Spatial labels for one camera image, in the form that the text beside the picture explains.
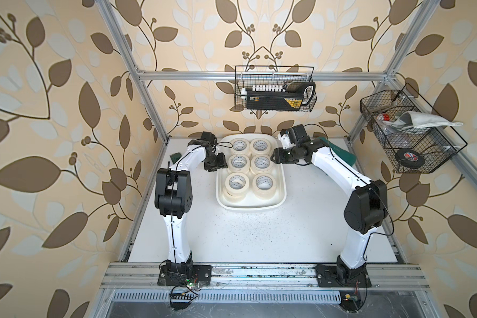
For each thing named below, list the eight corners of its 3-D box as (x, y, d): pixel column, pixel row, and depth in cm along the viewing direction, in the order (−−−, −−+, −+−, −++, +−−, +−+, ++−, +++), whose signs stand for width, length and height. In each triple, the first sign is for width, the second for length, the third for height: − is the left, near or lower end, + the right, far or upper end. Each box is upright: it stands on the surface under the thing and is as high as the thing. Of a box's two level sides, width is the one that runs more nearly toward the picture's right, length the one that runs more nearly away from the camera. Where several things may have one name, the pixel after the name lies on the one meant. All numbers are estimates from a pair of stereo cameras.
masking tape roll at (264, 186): (252, 199, 95) (252, 194, 91) (251, 179, 103) (252, 173, 99) (275, 199, 95) (277, 194, 91) (273, 179, 103) (274, 173, 99)
